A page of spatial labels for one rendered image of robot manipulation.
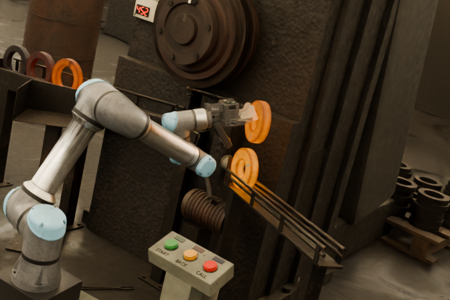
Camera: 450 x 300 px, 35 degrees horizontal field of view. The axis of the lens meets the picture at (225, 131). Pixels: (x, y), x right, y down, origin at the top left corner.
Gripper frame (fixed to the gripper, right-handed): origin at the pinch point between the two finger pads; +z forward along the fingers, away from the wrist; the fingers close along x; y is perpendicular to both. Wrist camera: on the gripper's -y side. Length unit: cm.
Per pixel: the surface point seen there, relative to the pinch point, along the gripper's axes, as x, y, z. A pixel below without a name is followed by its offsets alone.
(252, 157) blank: -4.7, -13.5, -4.3
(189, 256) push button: -53, -21, -42
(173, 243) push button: -46, -20, -45
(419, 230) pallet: 87, -113, 130
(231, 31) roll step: 28.6, 26.1, 0.0
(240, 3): 29.5, 36.2, 4.1
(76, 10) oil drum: 326, -10, -26
